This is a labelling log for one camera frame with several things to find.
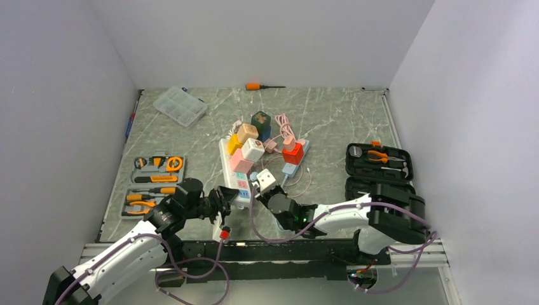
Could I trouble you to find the pink charger plug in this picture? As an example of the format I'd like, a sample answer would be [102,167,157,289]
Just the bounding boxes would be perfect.
[282,136,296,153]

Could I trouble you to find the pink cube socket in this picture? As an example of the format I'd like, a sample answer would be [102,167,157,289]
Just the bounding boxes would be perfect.
[230,149,254,173]

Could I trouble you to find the light blue power strip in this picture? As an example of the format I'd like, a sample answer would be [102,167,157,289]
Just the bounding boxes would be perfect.
[282,139,310,177]

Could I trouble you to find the blue cube socket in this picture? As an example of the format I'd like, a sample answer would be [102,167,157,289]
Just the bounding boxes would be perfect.
[257,126,271,142]

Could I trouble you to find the pink cable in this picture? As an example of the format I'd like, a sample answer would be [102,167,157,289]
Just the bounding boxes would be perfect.
[274,113,297,142]

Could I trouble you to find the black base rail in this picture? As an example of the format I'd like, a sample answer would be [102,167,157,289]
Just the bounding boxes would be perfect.
[172,239,391,280]

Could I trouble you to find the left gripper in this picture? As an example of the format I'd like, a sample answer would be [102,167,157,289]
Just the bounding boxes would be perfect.
[184,185,238,226]

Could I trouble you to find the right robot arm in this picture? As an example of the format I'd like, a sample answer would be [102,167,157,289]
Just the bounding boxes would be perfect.
[251,182,430,264]

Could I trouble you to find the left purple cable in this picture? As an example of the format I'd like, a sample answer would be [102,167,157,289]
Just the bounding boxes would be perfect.
[55,227,231,305]

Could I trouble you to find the clear plastic screw box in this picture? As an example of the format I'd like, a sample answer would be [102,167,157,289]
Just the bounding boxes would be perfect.
[153,87,207,127]

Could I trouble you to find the orange handled screwdriver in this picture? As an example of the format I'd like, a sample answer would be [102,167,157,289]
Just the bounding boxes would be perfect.
[245,83,285,91]

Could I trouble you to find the red cube socket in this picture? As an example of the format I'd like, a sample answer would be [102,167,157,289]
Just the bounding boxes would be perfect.
[282,142,304,165]

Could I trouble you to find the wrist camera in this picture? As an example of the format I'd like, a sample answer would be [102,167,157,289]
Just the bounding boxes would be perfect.
[254,168,278,194]
[212,212,231,243]

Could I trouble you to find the thin pink wire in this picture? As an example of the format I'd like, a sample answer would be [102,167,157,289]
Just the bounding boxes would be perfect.
[261,156,313,199]

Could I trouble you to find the grey tool tray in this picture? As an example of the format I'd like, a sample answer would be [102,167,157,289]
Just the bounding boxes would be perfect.
[119,151,186,219]

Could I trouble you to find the black tool case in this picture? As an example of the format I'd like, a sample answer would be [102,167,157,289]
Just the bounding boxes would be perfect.
[345,141,416,200]

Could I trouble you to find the white cube socket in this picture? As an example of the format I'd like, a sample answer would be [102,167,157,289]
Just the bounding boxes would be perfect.
[241,138,265,162]

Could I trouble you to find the yellow cube socket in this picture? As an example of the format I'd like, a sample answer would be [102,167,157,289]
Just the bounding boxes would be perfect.
[227,133,243,156]

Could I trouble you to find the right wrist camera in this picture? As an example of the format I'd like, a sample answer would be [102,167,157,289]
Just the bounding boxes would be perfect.
[254,168,278,194]

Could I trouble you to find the green cube socket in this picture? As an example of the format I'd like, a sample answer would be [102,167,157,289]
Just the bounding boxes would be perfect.
[251,111,271,130]

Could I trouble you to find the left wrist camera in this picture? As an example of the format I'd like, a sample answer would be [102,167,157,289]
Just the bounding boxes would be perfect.
[212,212,231,243]

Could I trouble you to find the beige cube socket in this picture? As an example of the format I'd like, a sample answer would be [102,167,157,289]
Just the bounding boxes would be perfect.
[236,123,259,144]

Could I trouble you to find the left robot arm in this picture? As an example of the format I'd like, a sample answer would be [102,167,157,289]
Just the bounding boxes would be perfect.
[43,178,240,304]

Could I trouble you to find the white power strip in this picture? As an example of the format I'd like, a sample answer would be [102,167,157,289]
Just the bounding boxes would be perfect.
[219,139,252,209]

